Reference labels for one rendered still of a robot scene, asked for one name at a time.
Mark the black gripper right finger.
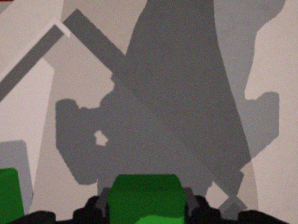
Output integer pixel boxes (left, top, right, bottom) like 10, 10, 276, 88
183, 187, 289, 224

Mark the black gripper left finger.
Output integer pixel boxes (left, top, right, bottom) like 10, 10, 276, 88
7, 187, 112, 224

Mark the green block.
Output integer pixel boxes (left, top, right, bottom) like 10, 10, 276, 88
0, 168, 25, 224
108, 174, 186, 224

